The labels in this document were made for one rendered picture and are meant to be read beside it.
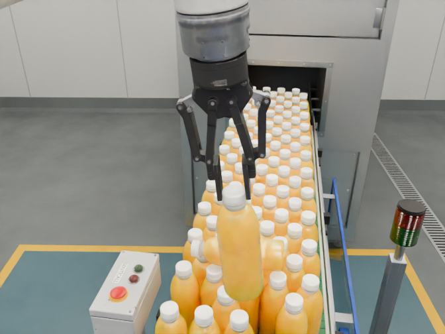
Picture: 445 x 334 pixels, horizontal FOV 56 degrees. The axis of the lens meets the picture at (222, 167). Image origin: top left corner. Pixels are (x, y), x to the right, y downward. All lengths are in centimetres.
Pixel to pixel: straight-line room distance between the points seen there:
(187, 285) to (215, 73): 63
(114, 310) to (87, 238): 208
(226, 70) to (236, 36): 4
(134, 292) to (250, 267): 37
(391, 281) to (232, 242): 60
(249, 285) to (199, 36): 44
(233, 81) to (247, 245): 28
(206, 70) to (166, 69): 435
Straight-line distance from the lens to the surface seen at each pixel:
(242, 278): 74
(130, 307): 98
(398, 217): 107
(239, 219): 67
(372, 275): 278
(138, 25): 482
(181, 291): 105
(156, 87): 496
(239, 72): 54
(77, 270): 280
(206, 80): 54
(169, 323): 96
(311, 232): 122
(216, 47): 52
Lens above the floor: 181
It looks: 29 degrees down
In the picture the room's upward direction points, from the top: straight up
